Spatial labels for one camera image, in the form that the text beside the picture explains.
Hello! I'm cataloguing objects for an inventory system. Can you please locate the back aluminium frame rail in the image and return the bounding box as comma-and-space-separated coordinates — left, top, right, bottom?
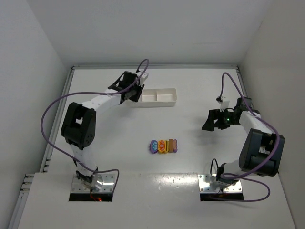
72, 64, 239, 70

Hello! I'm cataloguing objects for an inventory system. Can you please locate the left aluminium frame rail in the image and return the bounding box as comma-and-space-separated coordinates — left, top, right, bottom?
7, 67, 74, 229

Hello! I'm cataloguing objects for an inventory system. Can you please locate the purple crown lego brick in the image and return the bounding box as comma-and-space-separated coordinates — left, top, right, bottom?
173, 139, 178, 153

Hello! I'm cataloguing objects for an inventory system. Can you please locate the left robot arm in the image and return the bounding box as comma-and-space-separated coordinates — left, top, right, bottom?
61, 70, 148, 191

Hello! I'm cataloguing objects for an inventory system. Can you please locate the yellow oval orange-pattern lego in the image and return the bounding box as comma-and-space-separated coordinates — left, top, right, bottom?
157, 140, 167, 154

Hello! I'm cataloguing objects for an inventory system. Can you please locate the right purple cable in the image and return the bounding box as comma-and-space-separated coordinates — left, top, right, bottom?
211, 72, 281, 202

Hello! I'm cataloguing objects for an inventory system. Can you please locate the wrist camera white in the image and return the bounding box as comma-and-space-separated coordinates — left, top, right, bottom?
136, 72, 149, 87
216, 96, 230, 112

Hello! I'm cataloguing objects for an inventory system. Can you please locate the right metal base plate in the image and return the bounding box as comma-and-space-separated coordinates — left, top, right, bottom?
198, 174, 243, 194

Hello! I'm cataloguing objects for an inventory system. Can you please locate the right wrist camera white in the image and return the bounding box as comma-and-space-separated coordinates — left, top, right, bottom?
216, 96, 230, 112

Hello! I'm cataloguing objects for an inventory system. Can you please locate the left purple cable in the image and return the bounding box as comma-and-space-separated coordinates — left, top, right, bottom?
40, 58, 120, 191

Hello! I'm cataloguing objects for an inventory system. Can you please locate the purple cable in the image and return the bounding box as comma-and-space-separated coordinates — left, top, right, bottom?
40, 58, 120, 191
211, 72, 281, 202

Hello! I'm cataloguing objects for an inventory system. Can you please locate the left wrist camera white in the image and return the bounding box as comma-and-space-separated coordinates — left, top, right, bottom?
136, 72, 149, 87

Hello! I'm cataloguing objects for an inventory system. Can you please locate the white three-compartment tray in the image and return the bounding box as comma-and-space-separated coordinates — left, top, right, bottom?
136, 88, 177, 108

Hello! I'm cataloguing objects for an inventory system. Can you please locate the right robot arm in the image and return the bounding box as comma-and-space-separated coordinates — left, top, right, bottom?
202, 96, 285, 187

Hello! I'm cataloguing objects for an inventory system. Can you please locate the metal base plate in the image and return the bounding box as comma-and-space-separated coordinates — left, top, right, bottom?
198, 174, 243, 194
71, 173, 115, 194

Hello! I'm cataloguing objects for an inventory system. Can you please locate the purple oval flower lego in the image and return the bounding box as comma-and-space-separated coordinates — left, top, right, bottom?
149, 140, 158, 154

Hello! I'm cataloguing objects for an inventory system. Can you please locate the brown lego brick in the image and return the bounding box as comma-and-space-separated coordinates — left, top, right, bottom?
168, 139, 174, 153

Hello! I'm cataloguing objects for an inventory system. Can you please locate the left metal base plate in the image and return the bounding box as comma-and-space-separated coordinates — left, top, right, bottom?
71, 173, 115, 194

